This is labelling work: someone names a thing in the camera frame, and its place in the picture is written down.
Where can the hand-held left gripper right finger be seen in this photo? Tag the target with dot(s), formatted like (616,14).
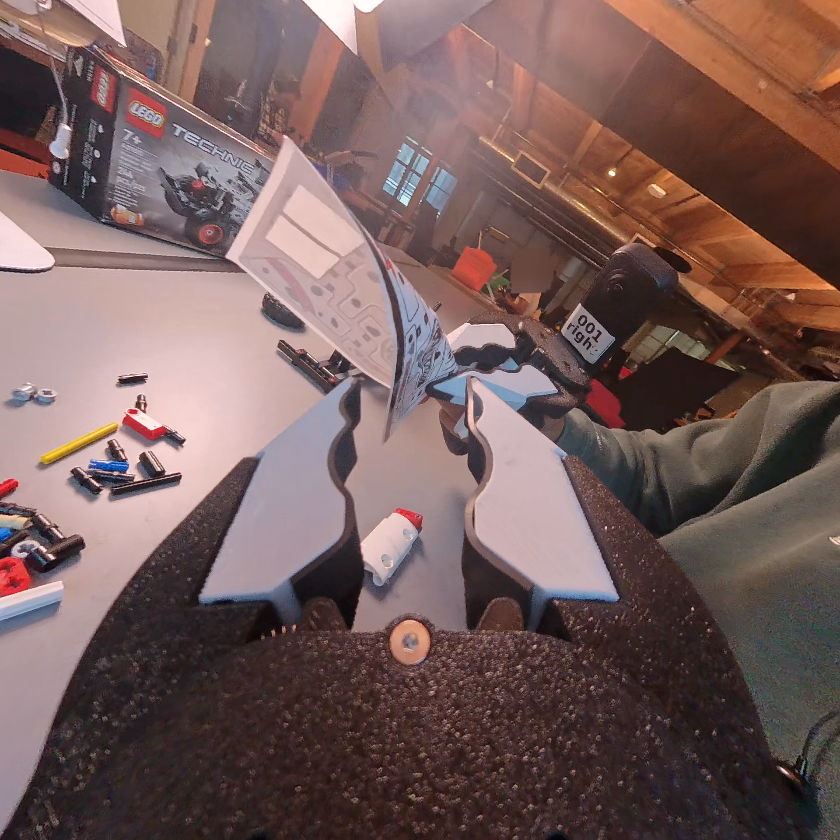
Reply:
(538,518)

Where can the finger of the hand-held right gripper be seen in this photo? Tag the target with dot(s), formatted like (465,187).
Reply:
(489,336)
(518,387)

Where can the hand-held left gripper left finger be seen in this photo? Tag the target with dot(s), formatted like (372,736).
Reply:
(282,518)

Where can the white toy panel piece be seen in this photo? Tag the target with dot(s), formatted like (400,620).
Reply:
(387,551)

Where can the red connector brick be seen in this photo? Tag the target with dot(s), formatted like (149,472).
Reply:
(410,518)

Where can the paper instruction booklet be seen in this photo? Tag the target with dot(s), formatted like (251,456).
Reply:
(315,262)

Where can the person's right forearm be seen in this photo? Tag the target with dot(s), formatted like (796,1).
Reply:
(689,459)

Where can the black desk mat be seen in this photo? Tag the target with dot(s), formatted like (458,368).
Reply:
(131,259)

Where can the orange background crate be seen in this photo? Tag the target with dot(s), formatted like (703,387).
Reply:
(474,266)

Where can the red office chair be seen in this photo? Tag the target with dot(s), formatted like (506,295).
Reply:
(604,407)

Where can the toy truck chassis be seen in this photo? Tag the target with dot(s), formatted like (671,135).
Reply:
(308,364)

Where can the pile of small toy bricks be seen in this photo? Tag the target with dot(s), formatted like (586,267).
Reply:
(141,425)

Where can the paned window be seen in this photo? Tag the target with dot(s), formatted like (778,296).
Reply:
(420,174)

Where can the black toy tyre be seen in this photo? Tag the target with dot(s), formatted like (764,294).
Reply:
(283,312)

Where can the person's green sweatshirt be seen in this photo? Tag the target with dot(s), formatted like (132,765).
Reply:
(754,623)

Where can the toy truck set box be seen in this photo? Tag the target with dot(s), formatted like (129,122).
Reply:
(164,170)

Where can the white book stand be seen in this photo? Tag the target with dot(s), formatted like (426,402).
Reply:
(19,246)

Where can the open instruction booklet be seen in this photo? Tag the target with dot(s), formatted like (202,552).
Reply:
(98,16)

